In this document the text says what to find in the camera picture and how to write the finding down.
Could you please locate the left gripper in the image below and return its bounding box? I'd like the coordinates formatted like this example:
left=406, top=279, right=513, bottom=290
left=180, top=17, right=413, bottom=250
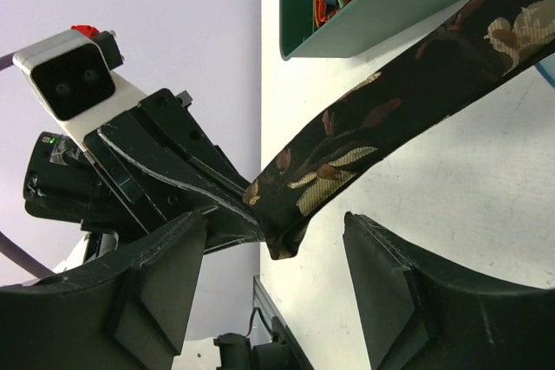
left=85, top=88, right=264, bottom=253

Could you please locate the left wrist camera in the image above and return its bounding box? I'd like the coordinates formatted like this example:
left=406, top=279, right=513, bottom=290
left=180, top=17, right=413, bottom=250
left=12, top=29, right=147, bottom=151

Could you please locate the black gold floral tie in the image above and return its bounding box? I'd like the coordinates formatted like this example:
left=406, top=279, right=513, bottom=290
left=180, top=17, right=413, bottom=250
left=243, top=0, right=554, bottom=260

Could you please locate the translucent blue plastic tub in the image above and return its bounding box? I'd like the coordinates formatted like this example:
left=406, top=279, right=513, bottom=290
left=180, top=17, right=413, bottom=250
left=535, top=50, right=555, bottom=88

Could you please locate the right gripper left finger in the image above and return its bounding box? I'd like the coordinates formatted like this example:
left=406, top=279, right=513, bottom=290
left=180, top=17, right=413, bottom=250
left=1, top=212, right=206, bottom=369

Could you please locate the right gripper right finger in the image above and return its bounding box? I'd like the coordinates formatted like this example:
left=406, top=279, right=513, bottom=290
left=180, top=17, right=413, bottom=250
left=343, top=213, right=554, bottom=369

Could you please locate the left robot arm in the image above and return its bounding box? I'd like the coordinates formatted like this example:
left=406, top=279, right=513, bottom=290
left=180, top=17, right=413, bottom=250
left=23, top=89, right=264, bottom=260

